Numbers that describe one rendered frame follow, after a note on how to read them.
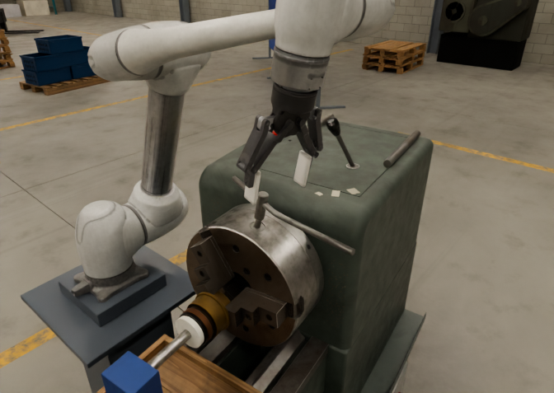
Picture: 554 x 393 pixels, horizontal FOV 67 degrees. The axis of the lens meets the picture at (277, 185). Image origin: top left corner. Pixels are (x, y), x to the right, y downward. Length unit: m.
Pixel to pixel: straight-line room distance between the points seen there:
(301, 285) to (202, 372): 0.34
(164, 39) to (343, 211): 0.52
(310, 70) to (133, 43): 0.44
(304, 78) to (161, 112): 0.64
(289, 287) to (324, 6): 0.53
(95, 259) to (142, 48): 0.71
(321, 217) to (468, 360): 1.63
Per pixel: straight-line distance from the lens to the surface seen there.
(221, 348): 1.14
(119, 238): 1.39
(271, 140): 0.71
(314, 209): 0.95
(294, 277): 0.88
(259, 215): 0.86
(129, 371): 0.82
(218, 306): 0.89
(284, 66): 0.66
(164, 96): 1.20
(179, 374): 1.08
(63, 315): 1.54
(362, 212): 0.93
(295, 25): 0.64
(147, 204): 1.41
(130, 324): 1.43
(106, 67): 1.04
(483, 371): 2.42
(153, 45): 0.91
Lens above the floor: 1.71
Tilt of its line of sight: 27 degrees down
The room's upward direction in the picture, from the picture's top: straight up
